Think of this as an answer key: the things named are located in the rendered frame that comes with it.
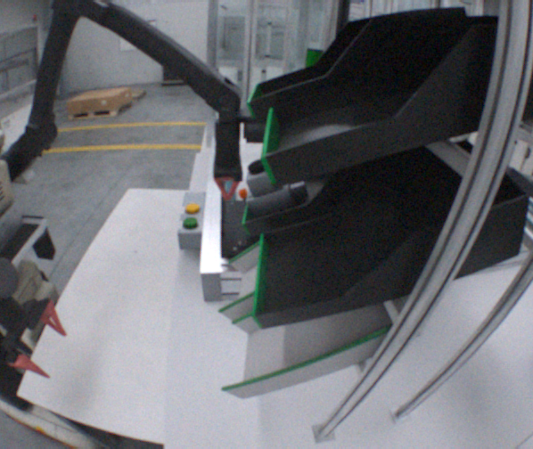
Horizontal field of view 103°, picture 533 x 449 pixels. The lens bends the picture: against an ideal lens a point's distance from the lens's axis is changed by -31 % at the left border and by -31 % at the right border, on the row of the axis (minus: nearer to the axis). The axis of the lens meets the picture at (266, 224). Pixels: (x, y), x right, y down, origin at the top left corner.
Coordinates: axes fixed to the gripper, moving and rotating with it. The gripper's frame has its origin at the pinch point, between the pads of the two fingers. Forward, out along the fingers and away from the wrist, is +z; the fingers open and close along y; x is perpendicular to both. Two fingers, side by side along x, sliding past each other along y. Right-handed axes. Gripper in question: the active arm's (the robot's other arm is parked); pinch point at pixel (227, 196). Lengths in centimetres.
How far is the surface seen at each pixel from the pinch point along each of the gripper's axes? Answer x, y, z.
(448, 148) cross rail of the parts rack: -15, -49, -33
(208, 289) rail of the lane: 5.3, -16.5, 15.0
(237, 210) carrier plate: -2.7, 6.7, 8.5
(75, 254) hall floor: 120, 99, 104
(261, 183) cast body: -4.3, -29.1, -19.1
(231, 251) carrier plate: -0.5, -10.6, 8.6
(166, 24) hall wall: 175, 834, -81
